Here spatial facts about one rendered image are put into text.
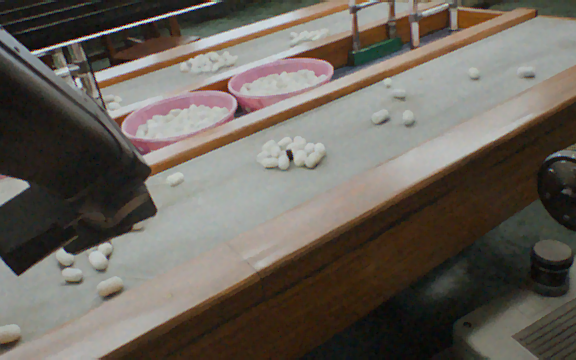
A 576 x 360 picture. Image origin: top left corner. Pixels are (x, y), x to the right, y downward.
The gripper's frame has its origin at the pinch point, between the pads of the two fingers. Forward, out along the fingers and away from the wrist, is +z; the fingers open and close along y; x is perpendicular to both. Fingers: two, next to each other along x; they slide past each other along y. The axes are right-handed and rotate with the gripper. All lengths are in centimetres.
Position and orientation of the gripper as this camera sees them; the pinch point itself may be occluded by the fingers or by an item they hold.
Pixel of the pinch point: (102, 222)
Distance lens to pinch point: 65.7
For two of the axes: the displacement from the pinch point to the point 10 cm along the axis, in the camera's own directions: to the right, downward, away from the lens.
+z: -3.1, 2.8, 9.1
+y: -8.3, 3.8, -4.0
